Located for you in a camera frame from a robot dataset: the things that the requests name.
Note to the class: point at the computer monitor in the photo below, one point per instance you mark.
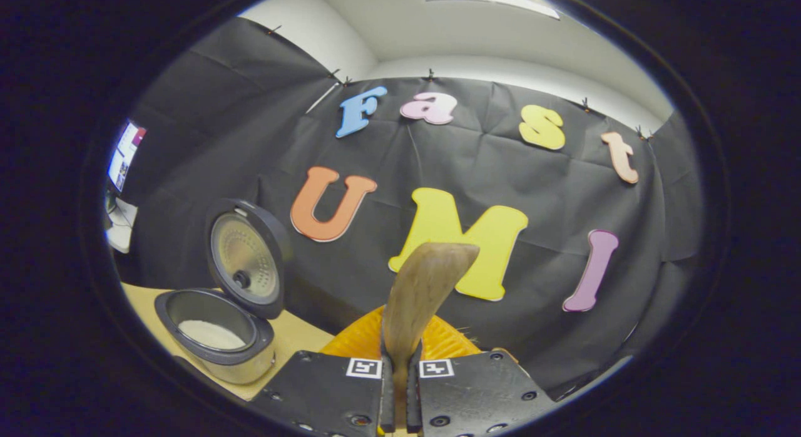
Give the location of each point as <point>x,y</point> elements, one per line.
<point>125,155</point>

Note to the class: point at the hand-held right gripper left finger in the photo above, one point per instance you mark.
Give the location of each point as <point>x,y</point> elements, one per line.
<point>325,393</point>

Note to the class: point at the white desk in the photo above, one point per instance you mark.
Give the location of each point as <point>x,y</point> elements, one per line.
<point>122,230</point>

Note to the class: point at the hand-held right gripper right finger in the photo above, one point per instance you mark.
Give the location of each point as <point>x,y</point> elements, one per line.
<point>475,393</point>

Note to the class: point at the grey rice cooker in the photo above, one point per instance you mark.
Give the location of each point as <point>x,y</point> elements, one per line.
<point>238,362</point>

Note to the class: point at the wooden spoon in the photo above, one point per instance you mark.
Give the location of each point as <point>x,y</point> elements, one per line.
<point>419,287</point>

